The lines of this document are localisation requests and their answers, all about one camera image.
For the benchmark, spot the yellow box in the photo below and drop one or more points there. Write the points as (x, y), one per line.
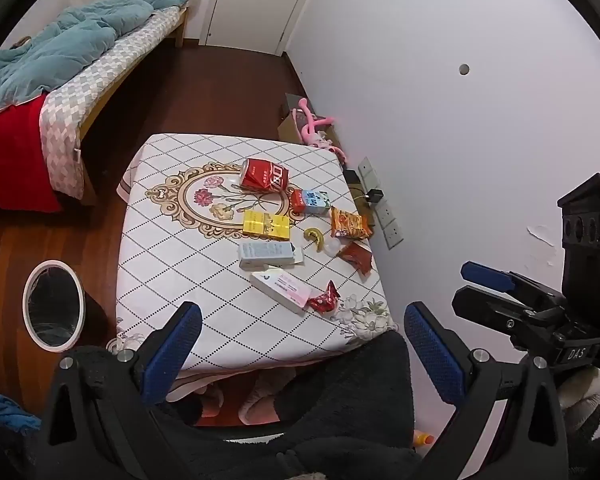
(266, 225)

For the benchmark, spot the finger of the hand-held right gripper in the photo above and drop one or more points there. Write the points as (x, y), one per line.
(490, 310)
(485, 275)

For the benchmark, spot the round wall hole cover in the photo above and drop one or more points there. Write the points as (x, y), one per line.
(463, 69)

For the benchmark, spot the orange bottle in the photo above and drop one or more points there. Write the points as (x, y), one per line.
(424, 439)

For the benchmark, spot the cardboard box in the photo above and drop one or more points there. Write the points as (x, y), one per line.
(289, 127)

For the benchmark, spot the black charger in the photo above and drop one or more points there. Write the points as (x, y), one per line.
(376, 196)

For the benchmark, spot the white rimmed trash bin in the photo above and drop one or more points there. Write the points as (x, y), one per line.
(50, 305)

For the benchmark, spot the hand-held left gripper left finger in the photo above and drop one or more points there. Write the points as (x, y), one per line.
(172, 355)

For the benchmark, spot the red candy wrapper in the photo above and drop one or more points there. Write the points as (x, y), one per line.
(325, 300)

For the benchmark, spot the grey wall socket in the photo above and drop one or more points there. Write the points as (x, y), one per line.
(369, 172)

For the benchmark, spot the pink and white box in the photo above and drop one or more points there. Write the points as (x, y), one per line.
(282, 290)

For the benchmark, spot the white door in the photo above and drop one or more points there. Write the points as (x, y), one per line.
(255, 5)

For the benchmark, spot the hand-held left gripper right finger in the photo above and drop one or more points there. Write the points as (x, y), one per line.
(432, 355)

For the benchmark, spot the red drink can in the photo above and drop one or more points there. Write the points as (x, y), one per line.
(264, 175)

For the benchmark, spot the blue cloth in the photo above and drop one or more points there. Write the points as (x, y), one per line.
(5, 412)

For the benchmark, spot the white and blue box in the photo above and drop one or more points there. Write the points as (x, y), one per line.
(267, 254)

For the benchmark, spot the white patterned tablecloth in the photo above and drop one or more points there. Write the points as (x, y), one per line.
(180, 270)

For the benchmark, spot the grey wall socket strip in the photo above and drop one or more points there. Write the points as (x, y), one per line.
(390, 225)

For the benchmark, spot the orange snack packet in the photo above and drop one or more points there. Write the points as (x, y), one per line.
(350, 224)

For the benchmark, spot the grey checkered bed sheet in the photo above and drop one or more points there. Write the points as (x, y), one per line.
(80, 95)

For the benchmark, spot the banana peel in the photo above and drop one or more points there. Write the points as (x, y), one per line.
(316, 239)

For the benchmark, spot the wooden bed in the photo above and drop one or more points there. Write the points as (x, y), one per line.
(130, 67)

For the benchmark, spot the blue quilt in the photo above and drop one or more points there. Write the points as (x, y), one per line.
(65, 45)

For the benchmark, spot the red and blue carton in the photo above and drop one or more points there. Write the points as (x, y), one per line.
(310, 202)

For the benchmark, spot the clear plastic cup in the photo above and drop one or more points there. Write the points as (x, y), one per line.
(333, 248)

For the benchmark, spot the person's right forearm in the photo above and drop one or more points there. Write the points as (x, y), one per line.
(582, 405)

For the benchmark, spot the red-brown wrapper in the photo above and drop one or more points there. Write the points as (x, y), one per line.
(357, 256)

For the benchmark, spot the pink slipper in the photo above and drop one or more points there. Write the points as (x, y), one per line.
(212, 402)
(260, 400)

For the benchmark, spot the red blanket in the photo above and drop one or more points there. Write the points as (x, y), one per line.
(10, 160)

